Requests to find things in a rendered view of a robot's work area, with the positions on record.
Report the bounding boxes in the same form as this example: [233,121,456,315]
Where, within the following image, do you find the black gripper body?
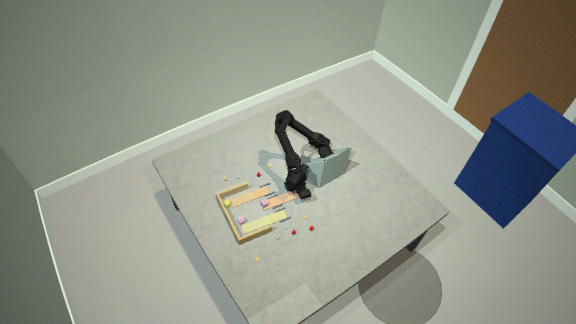
[298,177,311,199]

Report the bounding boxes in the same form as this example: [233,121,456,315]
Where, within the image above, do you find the peach wood-grain strip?
[263,190,300,210]

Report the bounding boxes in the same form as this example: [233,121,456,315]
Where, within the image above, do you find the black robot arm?
[275,110,334,192]

